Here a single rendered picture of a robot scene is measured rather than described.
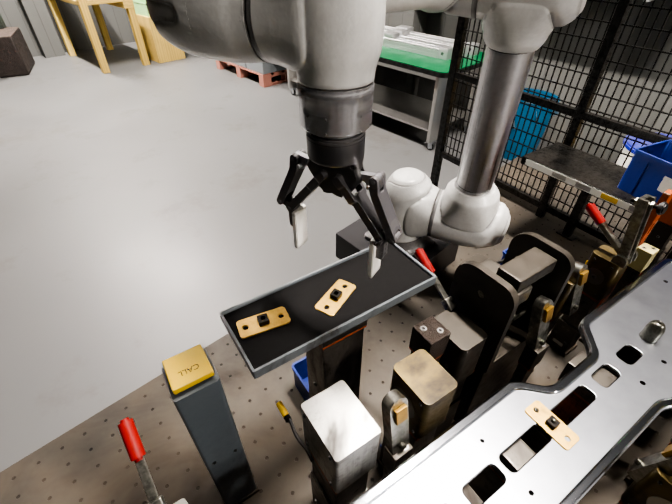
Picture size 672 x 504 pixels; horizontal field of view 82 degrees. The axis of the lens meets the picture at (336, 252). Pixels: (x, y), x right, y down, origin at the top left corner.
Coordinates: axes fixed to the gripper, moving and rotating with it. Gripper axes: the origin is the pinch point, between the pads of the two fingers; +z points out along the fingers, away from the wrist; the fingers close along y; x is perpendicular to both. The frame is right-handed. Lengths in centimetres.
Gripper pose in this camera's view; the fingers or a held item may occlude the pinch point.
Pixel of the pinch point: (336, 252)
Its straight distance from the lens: 61.8
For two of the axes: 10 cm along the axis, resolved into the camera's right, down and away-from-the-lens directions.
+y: 8.5, 3.3, -4.0
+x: 5.2, -5.4, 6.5
